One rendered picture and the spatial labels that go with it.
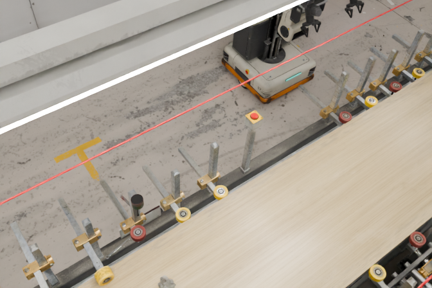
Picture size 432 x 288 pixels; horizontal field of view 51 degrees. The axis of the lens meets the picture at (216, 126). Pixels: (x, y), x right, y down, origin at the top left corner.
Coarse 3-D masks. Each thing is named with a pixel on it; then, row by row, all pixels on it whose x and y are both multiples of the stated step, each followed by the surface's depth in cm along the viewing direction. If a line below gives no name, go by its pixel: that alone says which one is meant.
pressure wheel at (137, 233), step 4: (132, 228) 237; (136, 228) 238; (140, 228) 238; (144, 228) 238; (132, 232) 236; (136, 232) 236; (140, 232) 237; (144, 232) 236; (132, 236) 235; (136, 236) 235; (140, 236) 235; (144, 236) 236; (136, 240) 235; (140, 240) 236
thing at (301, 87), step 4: (300, 88) 319; (304, 88) 319; (304, 92) 318; (308, 92) 316; (308, 96) 316; (312, 96) 314; (312, 100) 314; (316, 100) 312; (316, 104) 312; (320, 104) 310; (324, 104) 310; (320, 108) 311; (332, 112) 306; (328, 116) 307; (332, 116) 304; (336, 116) 304; (336, 120) 302; (340, 124) 300
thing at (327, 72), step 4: (324, 72) 330; (328, 72) 328; (328, 76) 328; (332, 76) 325; (336, 76) 325; (332, 80) 326; (336, 80) 323; (344, 88) 320; (348, 88) 319; (348, 92) 318; (356, 96) 314; (360, 96) 314; (356, 100) 315; (360, 100) 312; (364, 100) 312; (360, 104) 314; (364, 104) 310; (364, 108) 311; (368, 108) 308
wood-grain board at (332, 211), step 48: (336, 144) 280; (384, 144) 282; (240, 192) 255; (288, 192) 257; (336, 192) 258; (384, 192) 260; (192, 240) 235; (240, 240) 237; (288, 240) 238; (336, 240) 240; (384, 240) 241
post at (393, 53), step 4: (392, 52) 308; (396, 52) 306; (392, 56) 309; (396, 56) 311; (388, 60) 314; (392, 60) 312; (388, 64) 315; (384, 68) 320; (388, 68) 318; (384, 72) 321; (388, 72) 323; (380, 76) 327; (384, 76) 324; (380, 80) 328
